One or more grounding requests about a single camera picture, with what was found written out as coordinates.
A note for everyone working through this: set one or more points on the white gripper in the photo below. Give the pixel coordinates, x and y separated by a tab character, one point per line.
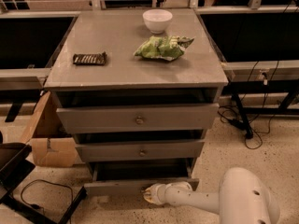
160	193

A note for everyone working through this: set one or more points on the grey bottom drawer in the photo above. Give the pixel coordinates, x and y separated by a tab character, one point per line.
134	177

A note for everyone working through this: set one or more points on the grey drawer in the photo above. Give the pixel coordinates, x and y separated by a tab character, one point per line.
137	151
137	118
134	177

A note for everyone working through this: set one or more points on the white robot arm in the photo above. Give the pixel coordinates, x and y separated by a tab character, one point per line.
242	198

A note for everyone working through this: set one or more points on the grey middle drawer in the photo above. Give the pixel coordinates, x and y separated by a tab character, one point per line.
137	151

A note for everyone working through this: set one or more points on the grey top drawer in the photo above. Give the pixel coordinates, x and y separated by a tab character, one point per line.
137	118

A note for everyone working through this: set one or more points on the grey drawer cabinet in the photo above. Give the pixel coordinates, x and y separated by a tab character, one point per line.
196	77

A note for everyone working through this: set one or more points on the black table leg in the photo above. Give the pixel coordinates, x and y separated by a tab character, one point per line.
249	132

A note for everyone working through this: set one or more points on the brown cardboard box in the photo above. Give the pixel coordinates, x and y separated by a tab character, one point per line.
51	147

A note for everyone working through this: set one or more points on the black folding stand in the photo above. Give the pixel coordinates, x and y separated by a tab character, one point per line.
13	170

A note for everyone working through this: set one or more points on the green chip bag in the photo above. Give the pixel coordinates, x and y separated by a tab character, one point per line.
167	48

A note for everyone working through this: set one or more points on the dark chocolate bar wrapper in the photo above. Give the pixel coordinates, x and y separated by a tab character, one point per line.
90	59

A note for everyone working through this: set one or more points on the white ceramic bowl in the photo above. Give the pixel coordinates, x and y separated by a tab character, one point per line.
157	20

